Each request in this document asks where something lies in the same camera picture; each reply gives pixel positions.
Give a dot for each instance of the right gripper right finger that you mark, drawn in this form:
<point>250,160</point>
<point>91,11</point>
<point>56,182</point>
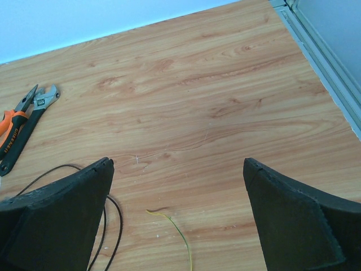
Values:
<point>299,226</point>

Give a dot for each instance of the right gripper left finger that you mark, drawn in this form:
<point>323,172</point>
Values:
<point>54,227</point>

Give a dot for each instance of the small orange black pliers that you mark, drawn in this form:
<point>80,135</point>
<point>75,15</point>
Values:
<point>13,120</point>

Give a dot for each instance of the adjustable wrench black handle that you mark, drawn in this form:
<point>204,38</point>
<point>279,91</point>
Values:
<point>41,101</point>

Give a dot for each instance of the aluminium frame rails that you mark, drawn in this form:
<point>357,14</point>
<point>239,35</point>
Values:
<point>328,34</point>

